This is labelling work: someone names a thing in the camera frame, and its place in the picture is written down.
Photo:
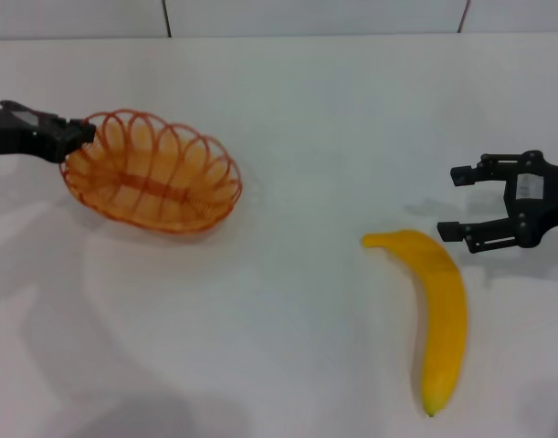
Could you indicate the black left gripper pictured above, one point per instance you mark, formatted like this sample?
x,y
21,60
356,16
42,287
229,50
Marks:
x,y
9,134

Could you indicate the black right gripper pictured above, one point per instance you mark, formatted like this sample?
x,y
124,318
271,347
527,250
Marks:
x,y
548,201

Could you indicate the yellow banana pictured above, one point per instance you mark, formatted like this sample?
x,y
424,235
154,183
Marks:
x,y
443,319

